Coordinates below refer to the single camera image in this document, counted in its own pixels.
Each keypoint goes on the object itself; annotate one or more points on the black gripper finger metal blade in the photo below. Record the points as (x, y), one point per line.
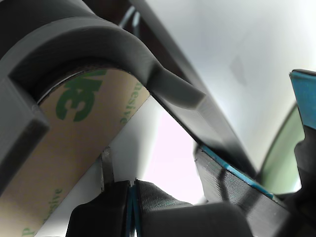
(98, 217)

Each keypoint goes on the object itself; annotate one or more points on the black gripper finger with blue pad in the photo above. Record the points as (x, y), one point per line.
(177, 219)

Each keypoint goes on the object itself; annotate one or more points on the brown printed tape liner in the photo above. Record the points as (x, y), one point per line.
(74, 153)

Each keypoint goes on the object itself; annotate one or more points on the black printed jaw blue pad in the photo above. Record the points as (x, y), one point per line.
(234, 182)
(306, 98)

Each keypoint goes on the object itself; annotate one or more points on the green bowl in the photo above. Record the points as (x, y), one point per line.
(281, 160)

